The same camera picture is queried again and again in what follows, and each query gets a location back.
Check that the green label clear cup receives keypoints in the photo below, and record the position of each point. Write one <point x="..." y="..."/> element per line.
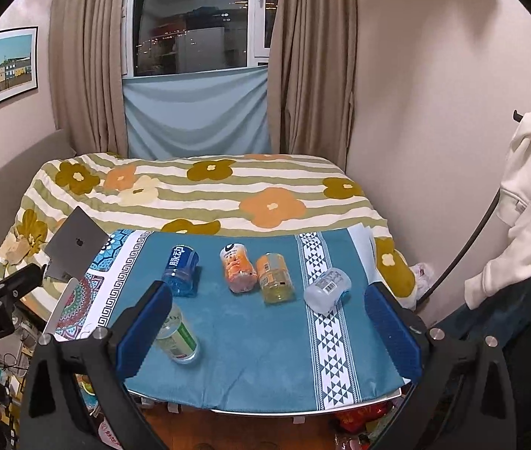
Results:
<point x="181" y="340"/>

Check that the floral striped blanket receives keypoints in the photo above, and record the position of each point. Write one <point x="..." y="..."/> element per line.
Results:
<point x="228" y="197"/>

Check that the teal patterned table cloth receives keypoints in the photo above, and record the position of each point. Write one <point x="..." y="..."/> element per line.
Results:
<point x="256" y="351"/>

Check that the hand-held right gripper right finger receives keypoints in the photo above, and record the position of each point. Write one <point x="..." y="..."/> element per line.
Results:
<point x="394" y="333"/>

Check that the framed wall picture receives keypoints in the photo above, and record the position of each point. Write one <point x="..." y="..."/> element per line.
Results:
<point x="0" y="72"/>

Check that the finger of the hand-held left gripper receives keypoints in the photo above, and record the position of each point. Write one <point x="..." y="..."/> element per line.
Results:
<point x="19" y="283"/>

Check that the red snack packet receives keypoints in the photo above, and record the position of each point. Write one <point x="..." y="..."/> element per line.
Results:
<point x="359" y="417"/>

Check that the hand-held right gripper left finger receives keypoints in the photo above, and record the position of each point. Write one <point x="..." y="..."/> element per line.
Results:
<point x="146" y="333"/>

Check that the yellow orange label cup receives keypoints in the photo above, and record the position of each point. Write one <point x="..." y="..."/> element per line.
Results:
<point x="274" y="279"/>

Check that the black wall hook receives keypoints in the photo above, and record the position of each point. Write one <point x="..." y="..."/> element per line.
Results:
<point x="517" y="115"/>

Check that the grey laptop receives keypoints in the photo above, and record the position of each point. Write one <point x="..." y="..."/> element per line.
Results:
<point x="77" y="243"/>

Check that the dark blue garment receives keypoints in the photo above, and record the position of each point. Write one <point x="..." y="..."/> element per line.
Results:
<point x="523" y="323"/>

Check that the clear cup white label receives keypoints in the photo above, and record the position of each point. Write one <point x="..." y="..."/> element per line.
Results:
<point x="327" y="290"/>

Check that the window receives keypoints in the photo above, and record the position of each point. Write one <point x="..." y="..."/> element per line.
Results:
<point x="195" y="23"/>

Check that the blue label clear cup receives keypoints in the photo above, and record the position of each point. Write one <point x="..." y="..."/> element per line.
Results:
<point x="182" y="269"/>

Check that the beige curtain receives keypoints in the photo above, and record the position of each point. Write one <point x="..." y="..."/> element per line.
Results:
<point x="312" y="65"/>
<point x="87" y="56"/>

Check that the light blue cloth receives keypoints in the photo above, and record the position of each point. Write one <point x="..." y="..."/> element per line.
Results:
<point x="197" y="112"/>

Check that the black curved pole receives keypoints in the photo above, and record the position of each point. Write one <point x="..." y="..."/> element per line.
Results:
<point x="467" y="243"/>

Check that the grey bed headboard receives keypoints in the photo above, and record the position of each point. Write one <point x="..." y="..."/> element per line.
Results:
<point x="7" y="183"/>

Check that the white plastic bag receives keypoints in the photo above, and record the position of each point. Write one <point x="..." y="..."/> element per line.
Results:
<point x="421" y="274"/>

